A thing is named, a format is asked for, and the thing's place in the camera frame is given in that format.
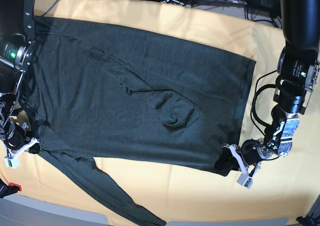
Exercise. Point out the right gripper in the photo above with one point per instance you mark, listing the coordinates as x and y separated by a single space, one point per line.
18 139

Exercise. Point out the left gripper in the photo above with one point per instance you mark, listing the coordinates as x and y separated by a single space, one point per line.
246 159

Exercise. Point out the dark grey long-sleeve shirt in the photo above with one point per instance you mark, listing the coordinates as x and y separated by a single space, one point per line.
101 90

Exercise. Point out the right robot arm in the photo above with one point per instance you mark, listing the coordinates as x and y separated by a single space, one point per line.
17 42

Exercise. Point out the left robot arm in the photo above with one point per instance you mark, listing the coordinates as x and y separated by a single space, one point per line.
298 68

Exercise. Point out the red and black clamp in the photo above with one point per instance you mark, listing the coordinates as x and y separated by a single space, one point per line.
6 190

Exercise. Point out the yellow table cloth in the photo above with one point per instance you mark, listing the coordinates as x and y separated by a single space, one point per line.
284 188

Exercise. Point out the black clamp right corner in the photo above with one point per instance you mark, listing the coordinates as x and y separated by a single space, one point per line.
307 221

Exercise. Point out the black power adapter box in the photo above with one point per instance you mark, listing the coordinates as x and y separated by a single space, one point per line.
271 6

